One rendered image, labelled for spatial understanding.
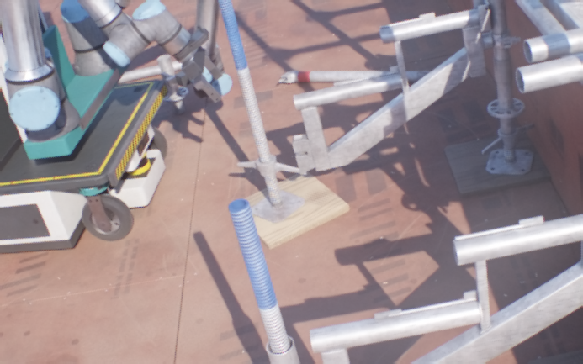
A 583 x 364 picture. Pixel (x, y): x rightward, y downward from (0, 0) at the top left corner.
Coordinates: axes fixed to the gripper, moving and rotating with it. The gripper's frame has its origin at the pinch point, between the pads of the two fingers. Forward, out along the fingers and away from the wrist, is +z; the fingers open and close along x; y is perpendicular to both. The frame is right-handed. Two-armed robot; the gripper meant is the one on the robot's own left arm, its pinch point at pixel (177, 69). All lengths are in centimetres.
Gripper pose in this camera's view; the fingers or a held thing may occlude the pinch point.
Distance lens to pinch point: 343.0
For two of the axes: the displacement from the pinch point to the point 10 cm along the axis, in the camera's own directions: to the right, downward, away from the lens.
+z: -6.3, -3.0, 7.1
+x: -7.5, 4.8, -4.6
